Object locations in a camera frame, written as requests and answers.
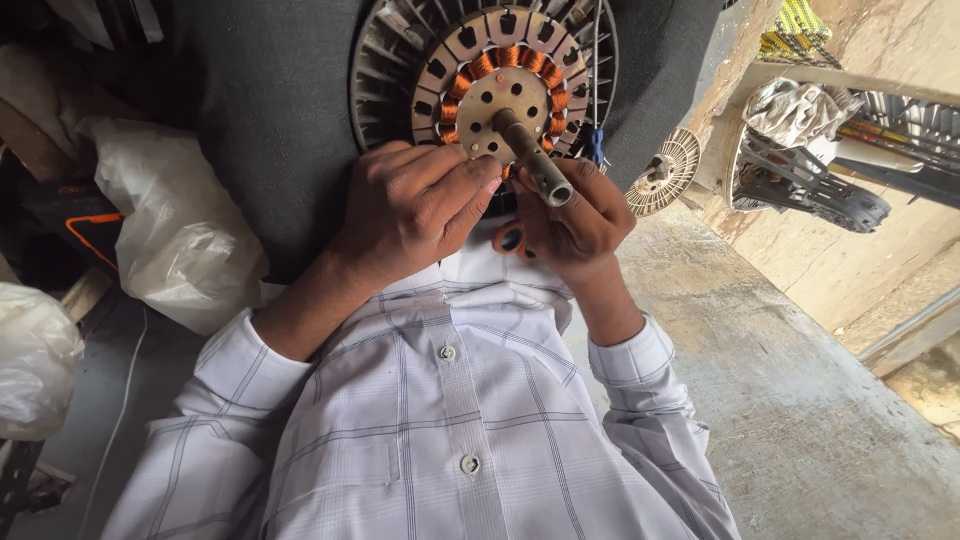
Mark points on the person's left hand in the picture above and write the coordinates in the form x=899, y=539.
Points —
x=405, y=210

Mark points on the person's right hand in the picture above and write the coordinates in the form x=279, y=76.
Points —
x=592, y=225

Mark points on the person's left fingers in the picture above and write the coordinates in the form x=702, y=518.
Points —
x=457, y=187

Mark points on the person's right fingers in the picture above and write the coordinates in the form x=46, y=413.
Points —
x=541, y=229

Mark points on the copper wound fan motor stator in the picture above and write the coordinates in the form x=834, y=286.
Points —
x=502, y=90

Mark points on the small round fan rotor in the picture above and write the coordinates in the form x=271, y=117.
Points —
x=667, y=172

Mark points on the grey finned fan motor casing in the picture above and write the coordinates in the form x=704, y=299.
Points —
x=382, y=67

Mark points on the person's dark grey trousers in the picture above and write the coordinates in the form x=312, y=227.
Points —
x=285, y=112

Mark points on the person's white checked shirt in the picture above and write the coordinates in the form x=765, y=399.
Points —
x=450, y=420

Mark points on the large white plastic bag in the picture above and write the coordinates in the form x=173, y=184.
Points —
x=180, y=225

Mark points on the crumpled grey plastic bag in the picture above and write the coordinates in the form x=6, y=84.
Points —
x=799, y=109

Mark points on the black and orange tool case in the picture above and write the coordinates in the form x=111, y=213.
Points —
x=82, y=225

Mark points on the wooden block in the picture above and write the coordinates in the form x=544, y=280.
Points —
x=86, y=294

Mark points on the small white plastic bag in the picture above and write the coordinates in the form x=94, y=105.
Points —
x=34, y=360

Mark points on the black plastic fan frame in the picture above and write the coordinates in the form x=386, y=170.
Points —
x=810, y=191

